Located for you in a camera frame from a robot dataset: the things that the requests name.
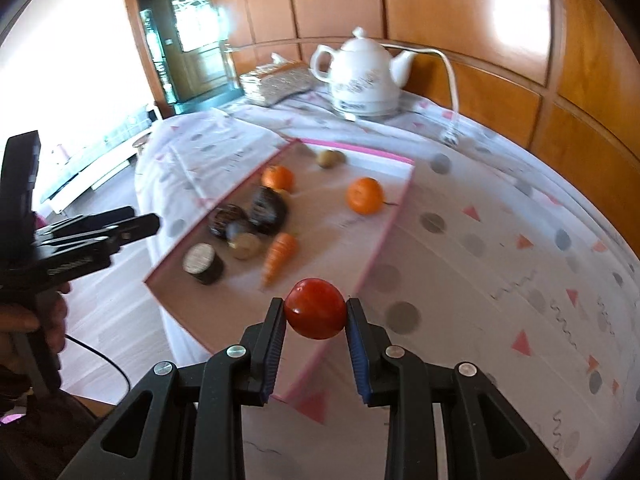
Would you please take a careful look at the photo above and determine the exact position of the orange carrot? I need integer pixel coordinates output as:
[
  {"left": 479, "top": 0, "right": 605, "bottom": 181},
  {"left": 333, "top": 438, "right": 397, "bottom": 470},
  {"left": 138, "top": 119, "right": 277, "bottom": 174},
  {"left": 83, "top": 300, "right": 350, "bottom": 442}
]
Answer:
[{"left": 260, "top": 232, "right": 299, "bottom": 288}]

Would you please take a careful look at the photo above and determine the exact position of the white low cabinet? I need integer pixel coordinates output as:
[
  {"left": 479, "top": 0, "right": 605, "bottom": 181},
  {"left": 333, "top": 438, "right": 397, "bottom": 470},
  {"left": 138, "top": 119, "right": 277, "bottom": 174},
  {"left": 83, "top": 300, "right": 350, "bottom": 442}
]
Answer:
[{"left": 39, "top": 127, "right": 156, "bottom": 216}]

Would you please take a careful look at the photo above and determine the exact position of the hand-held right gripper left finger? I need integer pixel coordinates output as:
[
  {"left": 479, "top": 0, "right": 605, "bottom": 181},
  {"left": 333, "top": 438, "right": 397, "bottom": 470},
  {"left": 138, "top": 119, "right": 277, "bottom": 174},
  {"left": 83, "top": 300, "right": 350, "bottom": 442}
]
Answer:
[{"left": 57, "top": 297, "right": 288, "bottom": 480}]

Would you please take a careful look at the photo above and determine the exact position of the white ceramic electric kettle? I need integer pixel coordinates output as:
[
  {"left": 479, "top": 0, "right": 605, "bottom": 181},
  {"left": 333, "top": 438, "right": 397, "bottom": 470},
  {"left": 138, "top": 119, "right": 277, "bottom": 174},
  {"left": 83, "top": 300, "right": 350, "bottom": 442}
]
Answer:
[{"left": 310, "top": 26, "right": 418, "bottom": 117}]

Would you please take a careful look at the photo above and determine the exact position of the black cable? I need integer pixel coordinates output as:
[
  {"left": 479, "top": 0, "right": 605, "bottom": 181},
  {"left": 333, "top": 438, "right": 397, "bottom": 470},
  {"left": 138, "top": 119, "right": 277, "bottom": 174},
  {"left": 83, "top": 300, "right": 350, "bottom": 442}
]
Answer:
[{"left": 64, "top": 334, "right": 132, "bottom": 393}]

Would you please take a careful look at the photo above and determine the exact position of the red tomato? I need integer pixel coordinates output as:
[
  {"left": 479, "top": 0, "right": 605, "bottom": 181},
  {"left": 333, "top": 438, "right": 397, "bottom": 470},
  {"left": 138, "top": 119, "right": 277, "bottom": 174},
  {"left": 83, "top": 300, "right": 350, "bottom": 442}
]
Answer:
[{"left": 284, "top": 278, "right": 347, "bottom": 341}]

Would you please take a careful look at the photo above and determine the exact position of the pink shallow box tray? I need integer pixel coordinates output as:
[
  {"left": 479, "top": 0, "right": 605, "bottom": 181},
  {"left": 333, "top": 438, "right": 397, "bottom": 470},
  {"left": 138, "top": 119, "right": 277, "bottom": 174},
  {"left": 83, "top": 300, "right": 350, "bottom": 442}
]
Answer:
[{"left": 144, "top": 137, "right": 417, "bottom": 403}]

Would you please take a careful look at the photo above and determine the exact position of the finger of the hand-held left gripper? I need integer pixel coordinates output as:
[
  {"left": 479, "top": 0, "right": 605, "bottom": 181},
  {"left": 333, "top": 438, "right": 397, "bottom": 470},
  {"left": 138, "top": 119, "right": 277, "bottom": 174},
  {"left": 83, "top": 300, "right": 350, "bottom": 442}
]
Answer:
[
  {"left": 50, "top": 212, "right": 162, "bottom": 256},
  {"left": 32, "top": 206, "right": 137, "bottom": 237}
]

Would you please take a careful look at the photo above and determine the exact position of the person's left hand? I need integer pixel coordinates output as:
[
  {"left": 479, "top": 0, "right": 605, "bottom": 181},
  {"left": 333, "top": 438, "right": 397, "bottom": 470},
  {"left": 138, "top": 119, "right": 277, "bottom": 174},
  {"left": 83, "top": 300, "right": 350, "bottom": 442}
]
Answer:
[{"left": 0, "top": 280, "right": 72, "bottom": 361}]

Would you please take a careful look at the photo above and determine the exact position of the orange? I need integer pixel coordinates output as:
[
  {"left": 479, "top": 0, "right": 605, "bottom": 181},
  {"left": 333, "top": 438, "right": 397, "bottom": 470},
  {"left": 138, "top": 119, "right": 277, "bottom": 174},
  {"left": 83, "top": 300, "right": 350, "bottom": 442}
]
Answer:
[
  {"left": 261, "top": 164, "right": 295, "bottom": 193},
  {"left": 346, "top": 176, "right": 385, "bottom": 216}
]

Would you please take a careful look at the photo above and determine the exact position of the white power cord with plug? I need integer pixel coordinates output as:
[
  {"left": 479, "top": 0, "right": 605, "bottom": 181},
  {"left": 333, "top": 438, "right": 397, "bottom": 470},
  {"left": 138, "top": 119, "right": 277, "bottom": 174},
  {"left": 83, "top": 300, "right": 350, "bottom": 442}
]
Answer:
[{"left": 385, "top": 46, "right": 462, "bottom": 146}]

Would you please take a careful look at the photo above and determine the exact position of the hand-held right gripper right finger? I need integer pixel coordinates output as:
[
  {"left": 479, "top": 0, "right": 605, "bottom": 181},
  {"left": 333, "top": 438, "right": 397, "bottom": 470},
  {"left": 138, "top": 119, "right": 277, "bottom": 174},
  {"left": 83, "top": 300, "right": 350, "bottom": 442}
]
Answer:
[{"left": 346, "top": 297, "right": 571, "bottom": 480}]

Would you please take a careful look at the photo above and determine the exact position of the brown kiwi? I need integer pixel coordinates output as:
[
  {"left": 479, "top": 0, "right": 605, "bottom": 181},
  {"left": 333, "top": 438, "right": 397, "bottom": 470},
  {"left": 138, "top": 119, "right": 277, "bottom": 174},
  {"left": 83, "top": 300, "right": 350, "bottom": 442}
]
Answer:
[{"left": 316, "top": 149, "right": 347, "bottom": 170}]

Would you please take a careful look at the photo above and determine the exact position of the glittery silver tissue box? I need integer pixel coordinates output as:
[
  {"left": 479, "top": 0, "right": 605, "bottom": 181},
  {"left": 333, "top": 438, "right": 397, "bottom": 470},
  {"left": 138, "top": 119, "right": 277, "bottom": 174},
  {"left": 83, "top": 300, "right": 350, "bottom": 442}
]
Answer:
[{"left": 239, "top": 52, "right": 316, "bottom": 107}]

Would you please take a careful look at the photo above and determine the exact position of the wooden panelled wardrobe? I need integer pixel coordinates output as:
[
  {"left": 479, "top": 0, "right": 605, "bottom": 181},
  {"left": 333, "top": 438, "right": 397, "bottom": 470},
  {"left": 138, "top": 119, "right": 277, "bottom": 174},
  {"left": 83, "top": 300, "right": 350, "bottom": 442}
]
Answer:
[{"left": 202, "top": 0, "right": 640, "bottom": 196}]

